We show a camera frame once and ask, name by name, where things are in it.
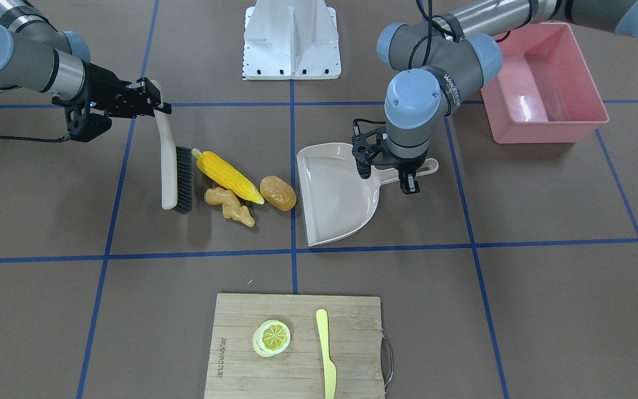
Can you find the wooden cutting board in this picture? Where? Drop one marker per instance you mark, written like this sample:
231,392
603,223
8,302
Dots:
355,325

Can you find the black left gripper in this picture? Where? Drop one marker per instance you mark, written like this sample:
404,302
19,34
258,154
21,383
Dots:
406,162

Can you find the yellow lemon slices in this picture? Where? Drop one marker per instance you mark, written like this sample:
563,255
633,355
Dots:
271,338

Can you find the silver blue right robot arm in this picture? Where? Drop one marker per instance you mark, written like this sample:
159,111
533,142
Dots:
35,55

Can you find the beige hand brush black bristles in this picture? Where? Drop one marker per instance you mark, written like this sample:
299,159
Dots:
175,163

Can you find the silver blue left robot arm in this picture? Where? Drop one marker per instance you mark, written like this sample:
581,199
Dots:
449,56

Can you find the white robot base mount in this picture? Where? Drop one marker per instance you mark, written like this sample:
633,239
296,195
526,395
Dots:
291,40

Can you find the yellow plastic knife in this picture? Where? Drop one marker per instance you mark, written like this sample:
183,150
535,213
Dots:
329,368

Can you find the tan toy ginger root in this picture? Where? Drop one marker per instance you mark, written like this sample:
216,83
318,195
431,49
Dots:
231,207

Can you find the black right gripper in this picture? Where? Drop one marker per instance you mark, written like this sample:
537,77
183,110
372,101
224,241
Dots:
99,84

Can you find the beige plastic dustpan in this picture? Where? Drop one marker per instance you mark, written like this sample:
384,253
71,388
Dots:
336,201

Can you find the yellow toy corn cob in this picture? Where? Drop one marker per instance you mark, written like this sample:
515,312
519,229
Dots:
227,176

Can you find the brown toy potato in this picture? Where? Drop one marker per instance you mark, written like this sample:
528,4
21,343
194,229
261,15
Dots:
278,193

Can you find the pink plastic bin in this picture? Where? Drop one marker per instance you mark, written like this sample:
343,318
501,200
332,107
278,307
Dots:
544,92

